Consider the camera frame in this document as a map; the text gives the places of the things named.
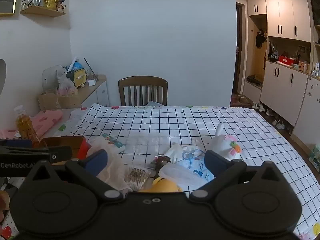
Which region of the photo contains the white paper towel sheet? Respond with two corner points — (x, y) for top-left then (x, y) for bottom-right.
(124, 129), (169, 155)

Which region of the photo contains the amber drink bottle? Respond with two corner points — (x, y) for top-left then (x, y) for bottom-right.
(14, 105), (40, 147)

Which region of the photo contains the pink printed cloth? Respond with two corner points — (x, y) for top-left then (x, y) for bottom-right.
(0, 109), (63, 140)

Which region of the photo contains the black hanging bag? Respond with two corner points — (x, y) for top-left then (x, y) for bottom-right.
(255, 29), (267, 50)

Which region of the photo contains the clear glass jar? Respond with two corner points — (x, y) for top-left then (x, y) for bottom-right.
(41, 65), (67, 93)

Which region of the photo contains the row of shoes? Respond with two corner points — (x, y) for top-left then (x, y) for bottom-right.
(251, 101), (286, 130)

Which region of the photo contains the fox print tissue pack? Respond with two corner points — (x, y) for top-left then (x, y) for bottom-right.
(101, 132), (125, 153)

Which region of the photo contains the blue cartoon drawstring pouch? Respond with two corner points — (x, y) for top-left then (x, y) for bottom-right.
(179, 147), (216, 182)

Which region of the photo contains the yellow and blue tissue holder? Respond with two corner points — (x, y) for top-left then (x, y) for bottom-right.
(65, 60), (87, 88)

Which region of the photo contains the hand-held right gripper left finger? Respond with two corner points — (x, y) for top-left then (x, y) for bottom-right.
(25, 149), (125, 202)

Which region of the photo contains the brown wooden chair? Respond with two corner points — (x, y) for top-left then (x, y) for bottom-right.
(118, 76), (168, 106)

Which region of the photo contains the red storage box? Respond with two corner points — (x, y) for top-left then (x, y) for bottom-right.
(41, 136), (92, 161)

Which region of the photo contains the white wall cabinet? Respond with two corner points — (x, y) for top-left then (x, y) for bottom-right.
(246, 0), (313, 43)

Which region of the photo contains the cotton swab pack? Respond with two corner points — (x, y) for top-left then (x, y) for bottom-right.
(124, 166), (152, 191)

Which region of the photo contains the yellow plush toy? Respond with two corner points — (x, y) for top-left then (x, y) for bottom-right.
(138, 177), (183, 193)

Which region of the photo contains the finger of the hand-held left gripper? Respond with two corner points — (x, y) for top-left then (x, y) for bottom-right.
(0, 139), (33, 148)
(0, 145), (73, 164)

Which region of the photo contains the plastic bag with pink contents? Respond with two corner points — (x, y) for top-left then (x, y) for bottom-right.
(56, 76), (78, 97)

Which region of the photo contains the wood-top white sideboard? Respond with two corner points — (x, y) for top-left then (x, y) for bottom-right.
(37, 74), (110, 110)

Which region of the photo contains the cardboard box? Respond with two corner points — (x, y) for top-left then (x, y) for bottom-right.
(37, 92), (83, 111)

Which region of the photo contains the grey wooden shelf cabinet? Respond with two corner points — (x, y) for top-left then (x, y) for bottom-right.
(259, 60), (320, 140)

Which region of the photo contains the red box on cabinet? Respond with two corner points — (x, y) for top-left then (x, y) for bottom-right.
(278, 55), (297, 65)

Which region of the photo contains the dark diffuser stick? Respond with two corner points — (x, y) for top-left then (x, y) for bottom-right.
(83, 57), (100, 81)

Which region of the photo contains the wooden wall shelf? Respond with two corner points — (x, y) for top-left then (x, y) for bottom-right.
(20, 0), (67, 18)

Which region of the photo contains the white plush rabbit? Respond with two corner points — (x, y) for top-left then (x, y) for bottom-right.
(209, 122), (243, 161)

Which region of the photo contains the grey desk lamp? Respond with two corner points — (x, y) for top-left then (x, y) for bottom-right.
(0, 59), (7, 97)

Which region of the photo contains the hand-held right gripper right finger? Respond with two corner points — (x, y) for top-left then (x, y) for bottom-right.
(189, 150), (288, 202)

